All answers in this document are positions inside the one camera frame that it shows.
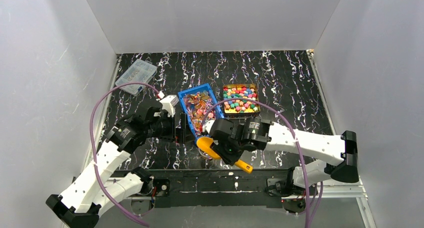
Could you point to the blue plastic candy bin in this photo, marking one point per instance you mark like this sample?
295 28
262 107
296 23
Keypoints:
195 103

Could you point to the clear compartment organizer box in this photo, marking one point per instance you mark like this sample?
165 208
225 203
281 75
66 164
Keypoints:
139 71

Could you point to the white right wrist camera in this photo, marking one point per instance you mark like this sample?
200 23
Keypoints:
206 127

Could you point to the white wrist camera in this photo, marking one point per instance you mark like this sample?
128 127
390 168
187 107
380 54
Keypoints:
169 104
206 127

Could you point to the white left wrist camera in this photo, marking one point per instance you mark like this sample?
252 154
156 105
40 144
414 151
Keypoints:
169 104

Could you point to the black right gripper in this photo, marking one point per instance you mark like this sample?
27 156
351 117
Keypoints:
226 150

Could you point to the clear round plastic jar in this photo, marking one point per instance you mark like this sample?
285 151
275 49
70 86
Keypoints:
204 154

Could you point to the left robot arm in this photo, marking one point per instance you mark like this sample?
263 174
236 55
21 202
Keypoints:
83 203

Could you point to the dark tin of star candies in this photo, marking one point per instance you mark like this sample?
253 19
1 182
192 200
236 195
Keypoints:
245 100

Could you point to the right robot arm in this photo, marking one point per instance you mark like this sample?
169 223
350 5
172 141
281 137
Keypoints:
336 156

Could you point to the yellow plastic scoop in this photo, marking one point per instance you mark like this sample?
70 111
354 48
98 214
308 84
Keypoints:
206 144

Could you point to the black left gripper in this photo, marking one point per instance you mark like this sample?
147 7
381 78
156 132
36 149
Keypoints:
180 127

